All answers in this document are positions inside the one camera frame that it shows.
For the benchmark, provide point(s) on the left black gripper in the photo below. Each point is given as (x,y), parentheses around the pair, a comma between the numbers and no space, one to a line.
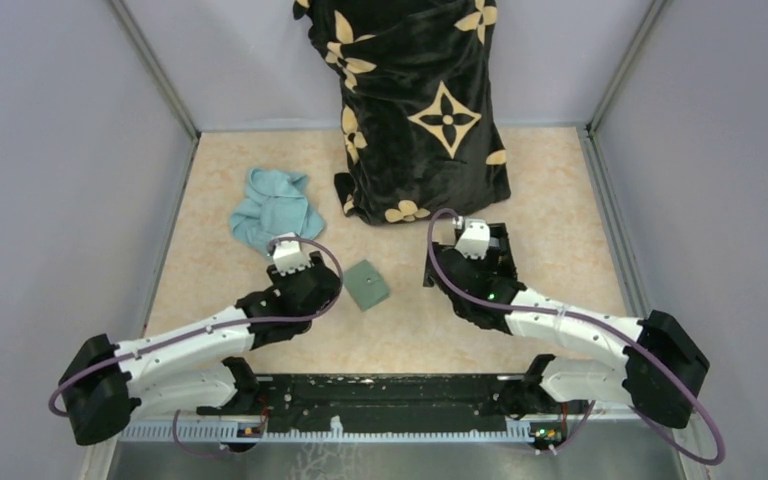
(279,281)

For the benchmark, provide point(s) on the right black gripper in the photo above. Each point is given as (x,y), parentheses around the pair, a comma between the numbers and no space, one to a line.
(486,266)

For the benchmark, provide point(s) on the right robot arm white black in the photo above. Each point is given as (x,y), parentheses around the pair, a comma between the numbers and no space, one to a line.
(650,364)

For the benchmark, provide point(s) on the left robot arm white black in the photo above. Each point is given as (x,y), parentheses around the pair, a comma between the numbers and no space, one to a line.
(198,367)

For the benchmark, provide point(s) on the black card tray box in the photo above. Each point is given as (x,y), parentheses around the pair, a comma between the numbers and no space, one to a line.
(503,248)

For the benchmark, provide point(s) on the light blue cloth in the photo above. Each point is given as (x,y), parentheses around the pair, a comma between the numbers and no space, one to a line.
(274,203)

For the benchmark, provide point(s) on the black beige flower-patterned blanket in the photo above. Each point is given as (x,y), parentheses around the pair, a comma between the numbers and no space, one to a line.
(416,112)

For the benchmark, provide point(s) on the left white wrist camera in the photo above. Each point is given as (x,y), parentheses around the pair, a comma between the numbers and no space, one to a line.
(288,256)

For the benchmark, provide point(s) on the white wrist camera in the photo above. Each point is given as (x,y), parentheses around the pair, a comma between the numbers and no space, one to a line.
(288,256)
(472,237)

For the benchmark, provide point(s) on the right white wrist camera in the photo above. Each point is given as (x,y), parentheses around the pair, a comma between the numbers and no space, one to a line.
(472,237)

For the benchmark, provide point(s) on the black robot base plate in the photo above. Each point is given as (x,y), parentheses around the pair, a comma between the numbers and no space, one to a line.
(379,404)

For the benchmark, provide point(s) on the white slotted cable duct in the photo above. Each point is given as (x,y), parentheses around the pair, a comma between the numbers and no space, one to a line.
(245,432)

